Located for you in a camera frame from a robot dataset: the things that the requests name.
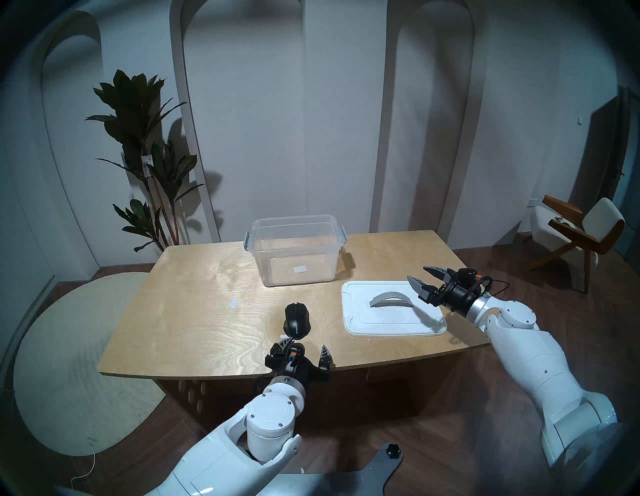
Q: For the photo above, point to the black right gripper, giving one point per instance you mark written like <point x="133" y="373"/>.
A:
<point x="460" y="295"/>

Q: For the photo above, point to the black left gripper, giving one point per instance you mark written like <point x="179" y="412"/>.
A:
<point x="297" y="367"/>

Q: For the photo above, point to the black computer mouse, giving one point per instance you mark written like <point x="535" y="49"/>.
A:
<point x="297" y="320"/>

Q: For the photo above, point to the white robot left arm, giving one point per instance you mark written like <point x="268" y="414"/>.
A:
<point x="270" y="420"/>

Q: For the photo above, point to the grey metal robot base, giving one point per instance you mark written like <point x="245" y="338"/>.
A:
<point x="345" y="482"/>

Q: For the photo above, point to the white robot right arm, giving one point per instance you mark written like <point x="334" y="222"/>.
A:
<point x="540" y="360"/>

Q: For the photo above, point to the clear plastic storage container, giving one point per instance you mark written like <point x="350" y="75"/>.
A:
<point x="270" y="272"/>

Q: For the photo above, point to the light wooden table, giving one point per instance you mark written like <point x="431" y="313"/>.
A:
<point x="190" y="300"/>

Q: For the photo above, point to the black base knob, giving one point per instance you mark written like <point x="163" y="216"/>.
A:
<point x="394" y="450"/>

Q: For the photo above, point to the wooden armchair with white cushions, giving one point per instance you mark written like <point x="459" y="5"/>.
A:
<point x="600" y="225"/>

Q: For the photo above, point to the round beige rug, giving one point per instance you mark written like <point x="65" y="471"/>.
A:
<point x="65" y="360"/>

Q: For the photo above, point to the tall dark green plant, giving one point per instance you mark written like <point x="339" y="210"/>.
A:
<point x="132" y="110"/>

